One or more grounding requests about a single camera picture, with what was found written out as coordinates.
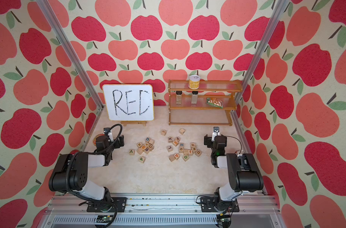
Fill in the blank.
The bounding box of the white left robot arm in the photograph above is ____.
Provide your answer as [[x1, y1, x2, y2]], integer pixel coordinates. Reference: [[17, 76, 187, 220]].
[[48, 135, 124, 203]]

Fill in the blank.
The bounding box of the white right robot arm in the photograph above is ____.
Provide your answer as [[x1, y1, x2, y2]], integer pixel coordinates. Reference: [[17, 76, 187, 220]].
[[204, 133, 264, 205]]

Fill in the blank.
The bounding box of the wooden block brown letter D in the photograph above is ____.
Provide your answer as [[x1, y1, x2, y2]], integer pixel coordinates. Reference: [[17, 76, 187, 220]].
[[195, 150, 202, 157]]

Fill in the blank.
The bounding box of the wooden block letter D green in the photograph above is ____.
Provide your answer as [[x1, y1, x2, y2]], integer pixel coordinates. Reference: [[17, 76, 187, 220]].
[[182, 154, 189, 162]]

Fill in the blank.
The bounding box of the wooden block letter P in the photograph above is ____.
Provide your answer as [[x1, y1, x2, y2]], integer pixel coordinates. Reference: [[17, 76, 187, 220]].
[[139, 156, 146, 163]]

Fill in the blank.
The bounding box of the wooden block letter A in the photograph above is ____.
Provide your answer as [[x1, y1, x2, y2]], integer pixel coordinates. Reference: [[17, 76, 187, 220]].
[[174, 153, 180, 160]]

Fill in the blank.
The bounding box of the wooden block orange letter E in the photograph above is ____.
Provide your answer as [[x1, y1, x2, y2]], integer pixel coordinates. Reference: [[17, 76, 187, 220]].
[[173, 137, 181, 146]]

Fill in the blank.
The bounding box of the wooden block letter C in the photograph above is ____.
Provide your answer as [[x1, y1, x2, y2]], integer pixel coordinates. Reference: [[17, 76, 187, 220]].
[[147, 143, 154, 151]]

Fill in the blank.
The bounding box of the wooden block letter L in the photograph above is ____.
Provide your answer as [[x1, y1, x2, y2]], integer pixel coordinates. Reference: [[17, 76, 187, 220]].
[[167, 145, 173, 152]]

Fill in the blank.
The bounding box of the wooden whiteboard easel stand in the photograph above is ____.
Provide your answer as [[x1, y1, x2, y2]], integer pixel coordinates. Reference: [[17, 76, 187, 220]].
[[121, 121, 147, 126]]

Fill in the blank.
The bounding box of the plain wooden block near K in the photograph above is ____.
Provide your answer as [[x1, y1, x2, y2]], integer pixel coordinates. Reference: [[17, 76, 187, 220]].
[[137, 148, 144, 155]]

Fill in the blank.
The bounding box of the plain wooden block far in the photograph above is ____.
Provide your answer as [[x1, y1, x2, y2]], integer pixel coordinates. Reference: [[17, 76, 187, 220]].
[[179, 128, 185, 135]]

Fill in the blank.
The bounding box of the wooden two-tier shelf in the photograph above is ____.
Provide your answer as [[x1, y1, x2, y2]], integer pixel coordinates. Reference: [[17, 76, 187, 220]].
[[168, 80, 243, 126]]

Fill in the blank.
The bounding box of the green snack packet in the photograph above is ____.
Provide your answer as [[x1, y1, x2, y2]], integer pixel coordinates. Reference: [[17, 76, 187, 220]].
[[206, 97, 223, 109]]

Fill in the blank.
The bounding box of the plain wooden block near A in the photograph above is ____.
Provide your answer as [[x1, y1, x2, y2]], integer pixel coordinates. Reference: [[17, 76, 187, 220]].
[[169, 155, 175, 162]]

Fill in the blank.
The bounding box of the whiteboard with REC writing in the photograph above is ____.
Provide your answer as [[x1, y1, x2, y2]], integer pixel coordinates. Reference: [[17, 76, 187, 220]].
[[103, 84, 154, 121]]

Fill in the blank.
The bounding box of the right glass spice jar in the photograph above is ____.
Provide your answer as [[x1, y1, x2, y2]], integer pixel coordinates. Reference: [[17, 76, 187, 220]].
[[191, 91, 199, 105]]

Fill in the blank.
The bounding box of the glass spice jar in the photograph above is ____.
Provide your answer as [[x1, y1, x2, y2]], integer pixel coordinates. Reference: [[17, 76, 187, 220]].
[[176, 91, 182, 105], [191, 91, 199, 105]]

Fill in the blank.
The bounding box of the left glass spice jar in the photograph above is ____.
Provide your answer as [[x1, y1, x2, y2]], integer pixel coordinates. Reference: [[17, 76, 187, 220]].
[[176, 91, 182, 105]]

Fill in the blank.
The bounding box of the yellow can on shelf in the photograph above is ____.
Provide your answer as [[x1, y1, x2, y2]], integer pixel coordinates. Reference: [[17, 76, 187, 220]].
[[188, 75, 200, 90]]

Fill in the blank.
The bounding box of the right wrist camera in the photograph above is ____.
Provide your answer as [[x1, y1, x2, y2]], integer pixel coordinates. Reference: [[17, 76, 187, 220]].
[[212, 127, 220, 141]]

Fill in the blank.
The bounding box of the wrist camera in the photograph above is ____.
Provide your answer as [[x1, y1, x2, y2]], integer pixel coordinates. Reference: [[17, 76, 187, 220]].
[[212, 127, 220, 141], [103, 127, 114, 142]]

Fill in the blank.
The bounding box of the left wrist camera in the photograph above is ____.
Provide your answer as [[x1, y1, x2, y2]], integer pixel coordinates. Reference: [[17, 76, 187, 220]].
[[103, 127, 114, 142]]

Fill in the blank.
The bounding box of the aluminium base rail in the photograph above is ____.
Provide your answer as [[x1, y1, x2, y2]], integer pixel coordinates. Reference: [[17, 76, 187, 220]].
[[36, 194, 285, 228]]

